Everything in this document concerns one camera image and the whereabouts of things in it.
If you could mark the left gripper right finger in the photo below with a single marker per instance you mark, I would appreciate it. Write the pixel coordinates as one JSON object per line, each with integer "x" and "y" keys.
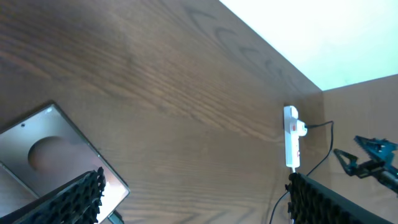
{"x": 312, "y": 203}

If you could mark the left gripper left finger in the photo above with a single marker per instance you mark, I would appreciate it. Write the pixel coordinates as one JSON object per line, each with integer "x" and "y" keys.
{"x": 77, "y": 201}

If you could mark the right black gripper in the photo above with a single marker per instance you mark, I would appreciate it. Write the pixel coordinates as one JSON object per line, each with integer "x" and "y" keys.
{"x": 380, "y": 150}

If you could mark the Galaxy S25 Ultra smartphone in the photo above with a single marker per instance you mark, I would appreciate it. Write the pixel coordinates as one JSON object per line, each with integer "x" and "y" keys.
{"x": 44, "y": 150}

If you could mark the white power strip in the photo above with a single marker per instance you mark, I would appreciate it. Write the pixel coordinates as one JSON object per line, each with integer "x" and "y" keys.
{"x": 293, "y": 129}

